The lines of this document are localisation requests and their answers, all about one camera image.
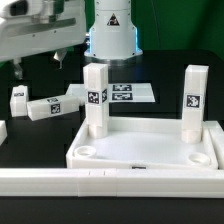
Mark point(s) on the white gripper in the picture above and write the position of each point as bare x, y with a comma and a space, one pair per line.
60, 24

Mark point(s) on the white fence bar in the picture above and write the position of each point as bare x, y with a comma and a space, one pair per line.
217, 137
111, 182

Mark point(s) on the white desk top tray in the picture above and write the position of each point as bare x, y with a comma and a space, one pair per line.
141, 143

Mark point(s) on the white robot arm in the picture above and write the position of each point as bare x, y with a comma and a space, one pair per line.
113, 36

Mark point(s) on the white right fence bar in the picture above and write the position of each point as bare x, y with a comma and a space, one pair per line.
217, 137

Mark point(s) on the white front fence bar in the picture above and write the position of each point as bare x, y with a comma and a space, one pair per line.
111, 182

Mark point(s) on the white left fence block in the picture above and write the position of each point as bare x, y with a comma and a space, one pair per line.
3, 131

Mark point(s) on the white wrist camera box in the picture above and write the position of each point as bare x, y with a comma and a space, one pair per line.
16, 8

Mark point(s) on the white marker base plate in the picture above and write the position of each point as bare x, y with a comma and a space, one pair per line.
118, 92

